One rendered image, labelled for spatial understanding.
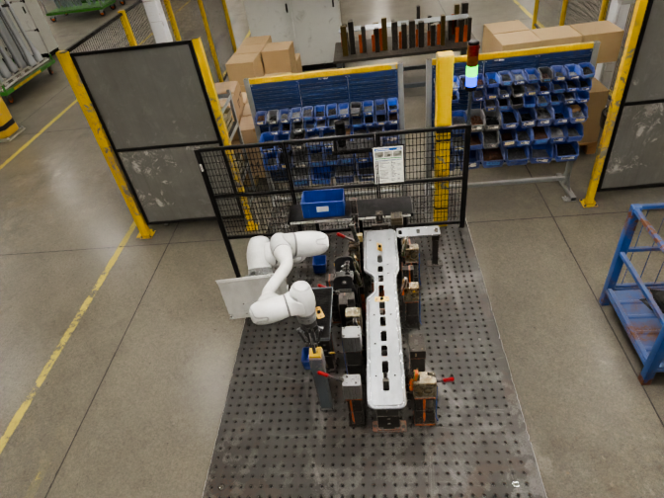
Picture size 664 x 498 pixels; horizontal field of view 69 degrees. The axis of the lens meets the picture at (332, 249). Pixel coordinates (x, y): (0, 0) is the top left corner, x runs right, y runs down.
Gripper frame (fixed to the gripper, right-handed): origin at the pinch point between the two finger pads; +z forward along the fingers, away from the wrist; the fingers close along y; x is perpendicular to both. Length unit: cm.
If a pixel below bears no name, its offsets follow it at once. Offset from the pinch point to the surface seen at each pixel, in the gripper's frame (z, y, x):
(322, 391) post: 33.6, 0.0, -2.7
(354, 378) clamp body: 13.9, 18.5, -9.4
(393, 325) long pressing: 20, 39, 29
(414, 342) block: 17, 49, 14
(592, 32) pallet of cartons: -16, 257, 370
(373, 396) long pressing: 20.0, 27.0, -15.6
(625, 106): 17, 254, 265
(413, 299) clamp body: 25, 52, 52
